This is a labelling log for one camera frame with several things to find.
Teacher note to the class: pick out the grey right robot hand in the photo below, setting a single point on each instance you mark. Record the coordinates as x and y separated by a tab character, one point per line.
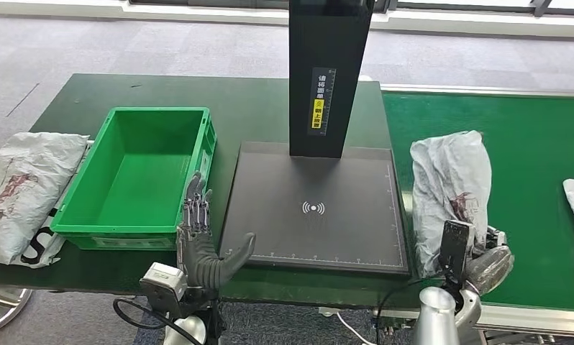
489	269

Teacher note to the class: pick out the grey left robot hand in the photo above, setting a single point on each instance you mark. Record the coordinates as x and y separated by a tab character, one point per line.
199	262

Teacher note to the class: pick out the white parcel bag red print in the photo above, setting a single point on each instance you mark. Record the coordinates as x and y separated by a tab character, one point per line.
444	171

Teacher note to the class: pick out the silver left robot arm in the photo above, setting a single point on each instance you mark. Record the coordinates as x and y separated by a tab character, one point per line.
187	331

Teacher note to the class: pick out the green conveyor belt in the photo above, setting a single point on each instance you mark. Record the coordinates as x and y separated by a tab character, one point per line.
530	143

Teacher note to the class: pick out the white parcel with black letters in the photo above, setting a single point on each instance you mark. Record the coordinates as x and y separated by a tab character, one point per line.
44	247

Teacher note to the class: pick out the crumpled white red-print parcel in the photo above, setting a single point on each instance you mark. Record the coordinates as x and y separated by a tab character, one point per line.
29	190

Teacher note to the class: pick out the green plastic crate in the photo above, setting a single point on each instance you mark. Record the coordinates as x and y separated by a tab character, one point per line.
139	181

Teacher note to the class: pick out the white power block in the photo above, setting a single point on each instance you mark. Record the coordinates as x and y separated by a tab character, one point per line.
328	311

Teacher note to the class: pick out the dark green table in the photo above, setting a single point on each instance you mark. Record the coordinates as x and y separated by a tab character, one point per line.
249	109

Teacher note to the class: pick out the black yellow column label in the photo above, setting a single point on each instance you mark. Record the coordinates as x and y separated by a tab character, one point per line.
318	114

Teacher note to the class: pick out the black scanner column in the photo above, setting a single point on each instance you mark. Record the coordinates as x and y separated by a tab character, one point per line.
311	47

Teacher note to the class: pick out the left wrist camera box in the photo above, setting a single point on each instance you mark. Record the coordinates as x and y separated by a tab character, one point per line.
165	281

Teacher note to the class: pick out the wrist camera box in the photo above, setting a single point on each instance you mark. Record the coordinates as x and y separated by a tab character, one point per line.
456	247
165	281

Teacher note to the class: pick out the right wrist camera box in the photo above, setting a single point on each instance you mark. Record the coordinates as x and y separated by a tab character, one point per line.
456	247

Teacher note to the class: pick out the black scanner base plate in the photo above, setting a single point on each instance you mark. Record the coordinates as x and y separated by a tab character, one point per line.
277	228

